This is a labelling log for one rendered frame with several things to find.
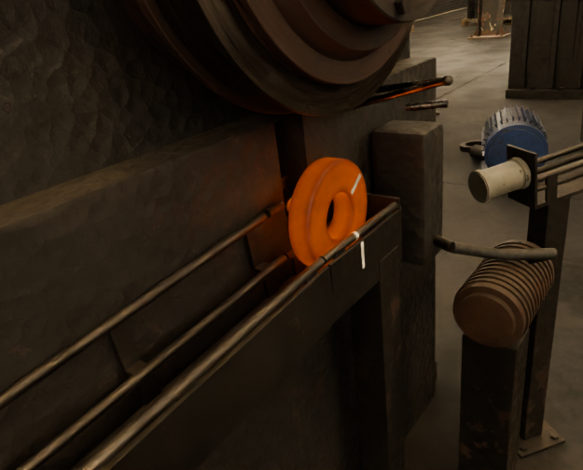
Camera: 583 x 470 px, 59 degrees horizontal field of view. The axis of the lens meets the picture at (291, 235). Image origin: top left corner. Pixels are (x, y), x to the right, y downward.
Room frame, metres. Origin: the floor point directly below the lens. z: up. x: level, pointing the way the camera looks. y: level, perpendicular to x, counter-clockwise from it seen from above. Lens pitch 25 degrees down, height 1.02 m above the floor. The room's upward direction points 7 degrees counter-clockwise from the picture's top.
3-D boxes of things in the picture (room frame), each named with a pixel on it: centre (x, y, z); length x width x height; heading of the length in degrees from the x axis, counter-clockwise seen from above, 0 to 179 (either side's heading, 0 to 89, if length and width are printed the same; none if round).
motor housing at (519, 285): (0.80, -0.38, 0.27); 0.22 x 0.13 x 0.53; 139
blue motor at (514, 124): (2.61, -1.23, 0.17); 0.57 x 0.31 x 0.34; 159
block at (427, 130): (0.83, -0.21, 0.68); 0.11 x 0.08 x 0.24; 49
